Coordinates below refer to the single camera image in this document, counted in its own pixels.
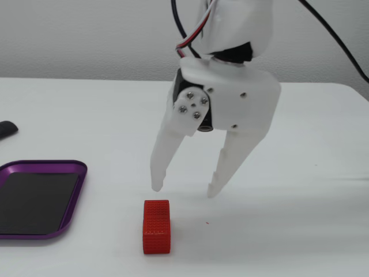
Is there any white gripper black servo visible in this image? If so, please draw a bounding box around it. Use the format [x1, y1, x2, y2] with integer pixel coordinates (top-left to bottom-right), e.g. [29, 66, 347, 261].
[149, 57, 282, 199]

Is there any red textured cube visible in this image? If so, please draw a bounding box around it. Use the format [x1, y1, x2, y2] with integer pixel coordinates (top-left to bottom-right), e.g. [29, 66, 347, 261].
[142, 199, 172, 256]

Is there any purple metal tray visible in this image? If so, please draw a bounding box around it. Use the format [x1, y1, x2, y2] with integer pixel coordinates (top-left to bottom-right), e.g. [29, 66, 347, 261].
[0, 159, 88, 241]

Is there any black tray mat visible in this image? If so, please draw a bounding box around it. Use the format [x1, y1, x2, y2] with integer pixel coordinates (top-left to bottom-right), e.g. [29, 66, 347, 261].
[0, 172, 80, 235]

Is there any black rounded object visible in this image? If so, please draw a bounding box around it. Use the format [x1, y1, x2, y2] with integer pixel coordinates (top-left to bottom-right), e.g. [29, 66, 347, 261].
[0, 121, 19, 141]

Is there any red white black servo wire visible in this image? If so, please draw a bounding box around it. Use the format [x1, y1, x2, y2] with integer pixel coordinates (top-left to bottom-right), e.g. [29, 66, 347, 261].
[175, 0, 217, 58]

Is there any black cable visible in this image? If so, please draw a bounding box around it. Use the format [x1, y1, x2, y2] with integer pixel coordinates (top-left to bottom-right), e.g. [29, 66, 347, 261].
[171, 0, 201, 59]
[298, 0, 369, 83]

